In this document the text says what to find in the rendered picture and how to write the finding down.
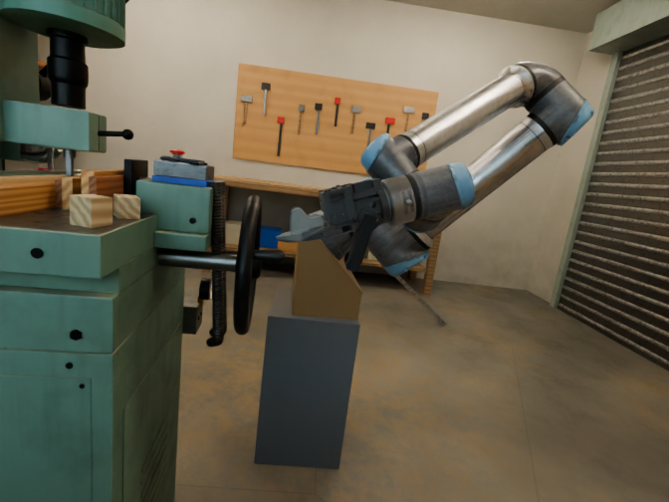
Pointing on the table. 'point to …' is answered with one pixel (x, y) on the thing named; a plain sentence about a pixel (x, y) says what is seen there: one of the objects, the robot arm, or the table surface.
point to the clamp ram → (133, 170)
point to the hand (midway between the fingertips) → (284, 240)
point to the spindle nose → (67, 68)
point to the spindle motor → (72, 18)
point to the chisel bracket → (54, 126)
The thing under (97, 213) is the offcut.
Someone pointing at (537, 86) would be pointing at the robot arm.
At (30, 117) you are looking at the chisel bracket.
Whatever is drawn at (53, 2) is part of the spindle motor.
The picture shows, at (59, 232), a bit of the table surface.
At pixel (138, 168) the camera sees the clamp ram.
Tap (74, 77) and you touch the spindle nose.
